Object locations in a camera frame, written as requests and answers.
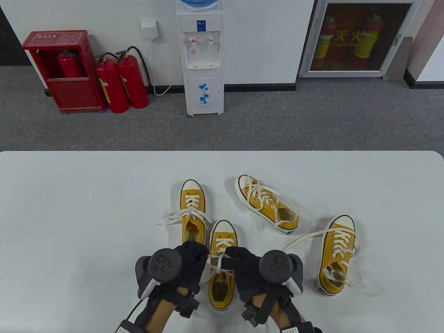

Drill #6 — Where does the person's right hand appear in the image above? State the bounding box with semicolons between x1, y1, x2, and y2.
222;246;295;306

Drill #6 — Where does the person's left hand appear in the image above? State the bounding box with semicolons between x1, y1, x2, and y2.
158;241;210;302

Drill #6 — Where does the person's left forearm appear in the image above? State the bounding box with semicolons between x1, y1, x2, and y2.
134;288;181;333

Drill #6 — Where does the person's right forearm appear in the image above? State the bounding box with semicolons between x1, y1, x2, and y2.
250;293;306;333

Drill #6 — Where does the grey tracking controller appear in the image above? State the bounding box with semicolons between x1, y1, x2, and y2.
259;250;304;296
135;248;183;299

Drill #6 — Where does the black labelled box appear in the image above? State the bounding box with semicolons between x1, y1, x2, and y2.
279;322;323;333
116;321;144;333

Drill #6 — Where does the white water dispenser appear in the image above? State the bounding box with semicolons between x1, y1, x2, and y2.
176;3;224;117

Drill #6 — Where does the red fire extinguisher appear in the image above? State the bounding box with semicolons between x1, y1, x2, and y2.
116;46;152;109
95;53;129;114
57;50;85;78

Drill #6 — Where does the red fire extinguisher cabinet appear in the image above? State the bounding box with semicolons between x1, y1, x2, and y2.
21;30;106;114

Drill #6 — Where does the glass door fire cabinet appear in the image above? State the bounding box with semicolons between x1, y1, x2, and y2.
298;0;422;78

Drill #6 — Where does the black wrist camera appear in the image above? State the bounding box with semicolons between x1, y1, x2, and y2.
241;295;269;326
175;291;200;318

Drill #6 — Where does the black cable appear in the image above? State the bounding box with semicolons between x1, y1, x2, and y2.
127;300;144;321

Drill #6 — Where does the white power cable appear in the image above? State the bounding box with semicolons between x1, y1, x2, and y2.
147;40;182;96

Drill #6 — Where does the white wall box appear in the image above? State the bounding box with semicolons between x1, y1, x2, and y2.
140;18;163;43

